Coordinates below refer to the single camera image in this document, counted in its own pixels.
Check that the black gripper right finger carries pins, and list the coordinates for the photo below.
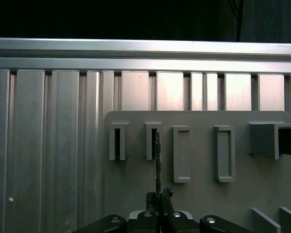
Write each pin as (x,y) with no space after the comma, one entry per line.
(174,221)

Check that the grey parts rack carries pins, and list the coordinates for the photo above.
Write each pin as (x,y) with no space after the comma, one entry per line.
(203,194)

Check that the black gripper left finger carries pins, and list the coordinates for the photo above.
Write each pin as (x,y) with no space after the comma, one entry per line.
(149,219)

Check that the blue RAM stick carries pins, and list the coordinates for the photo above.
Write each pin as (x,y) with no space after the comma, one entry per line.
(158,157)

